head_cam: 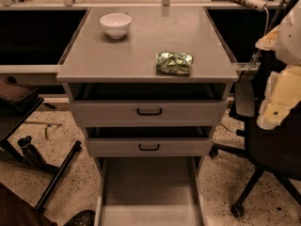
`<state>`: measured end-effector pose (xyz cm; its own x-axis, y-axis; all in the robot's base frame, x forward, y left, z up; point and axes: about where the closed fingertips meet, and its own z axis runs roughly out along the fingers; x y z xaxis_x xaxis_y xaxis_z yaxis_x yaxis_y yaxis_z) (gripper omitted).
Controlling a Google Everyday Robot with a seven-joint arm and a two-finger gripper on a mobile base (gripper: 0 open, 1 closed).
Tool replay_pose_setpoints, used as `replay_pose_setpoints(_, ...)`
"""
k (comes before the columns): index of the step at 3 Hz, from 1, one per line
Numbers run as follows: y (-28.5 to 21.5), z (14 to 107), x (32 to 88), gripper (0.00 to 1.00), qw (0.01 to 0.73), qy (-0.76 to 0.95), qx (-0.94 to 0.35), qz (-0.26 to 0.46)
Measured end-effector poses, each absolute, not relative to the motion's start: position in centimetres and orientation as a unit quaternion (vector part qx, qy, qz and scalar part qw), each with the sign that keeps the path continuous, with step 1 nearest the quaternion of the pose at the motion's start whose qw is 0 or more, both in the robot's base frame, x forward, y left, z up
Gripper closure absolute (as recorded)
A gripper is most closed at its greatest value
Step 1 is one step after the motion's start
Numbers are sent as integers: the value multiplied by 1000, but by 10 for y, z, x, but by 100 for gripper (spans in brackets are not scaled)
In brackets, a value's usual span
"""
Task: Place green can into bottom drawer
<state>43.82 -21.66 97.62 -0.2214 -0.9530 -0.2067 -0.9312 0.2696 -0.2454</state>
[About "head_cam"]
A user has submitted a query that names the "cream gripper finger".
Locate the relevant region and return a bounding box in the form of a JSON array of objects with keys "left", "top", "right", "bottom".
[
  {"left": 255, "top": 25, "right": 279, "bottom": 51},
  {"left": 257, "top": 65, "right": 301, "bottom": 130}
]

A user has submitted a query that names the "crushed green can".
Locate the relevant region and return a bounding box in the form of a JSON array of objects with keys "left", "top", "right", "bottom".
[{"left": 156, "top": 52, "right": 194, "bottom": 75}]

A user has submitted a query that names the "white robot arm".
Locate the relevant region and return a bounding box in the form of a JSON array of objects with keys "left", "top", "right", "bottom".
[{"left": 256, "top": 0, "right": 301, "bottom": 130}]

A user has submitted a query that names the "grey drawer cabinet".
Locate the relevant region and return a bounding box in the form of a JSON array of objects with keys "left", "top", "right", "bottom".
[{"left": 55, "top": 5, "right": 240, "bottom": 226}]

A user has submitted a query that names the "bottom grey open drawer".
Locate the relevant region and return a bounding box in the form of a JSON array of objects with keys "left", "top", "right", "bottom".
[{"left": 94, "top": 157, "right": 207, "bottom": 226}]

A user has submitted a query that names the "middle grey drawer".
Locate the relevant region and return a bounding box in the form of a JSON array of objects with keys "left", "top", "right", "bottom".
[{"left": 85, "top": 137, "right": 213, "bottom": 157}]

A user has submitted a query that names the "top grey drawer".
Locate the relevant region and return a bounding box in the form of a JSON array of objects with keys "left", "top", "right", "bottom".
[{"left": 70, "top": 101, "right": 228, "bottom": 127}]

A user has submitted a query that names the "black office chair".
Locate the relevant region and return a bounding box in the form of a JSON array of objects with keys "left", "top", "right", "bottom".
[{"left": 209, "top": 0, "right": 301, "bottom": 218}]

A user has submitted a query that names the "white ceramic bowl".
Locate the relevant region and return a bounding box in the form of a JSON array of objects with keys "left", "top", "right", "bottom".
[{"left": 100, "top": 13, "right": 132, "bottom": 39}]

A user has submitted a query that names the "brown box on stand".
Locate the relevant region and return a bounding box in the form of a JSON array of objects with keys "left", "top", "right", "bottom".
[{"left": 0, "top": 76, "right": 39, "bottom": 112}]

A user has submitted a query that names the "white power cable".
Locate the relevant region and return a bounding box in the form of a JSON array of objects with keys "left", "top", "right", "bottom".
[{"left": 239, "top": 7, "right": 271, "bottom": 80}]

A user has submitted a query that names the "black metal stand frame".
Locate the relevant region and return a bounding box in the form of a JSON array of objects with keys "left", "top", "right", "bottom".
[{"left": 0, "top": 97, "right": 82, "bottom": 213}]

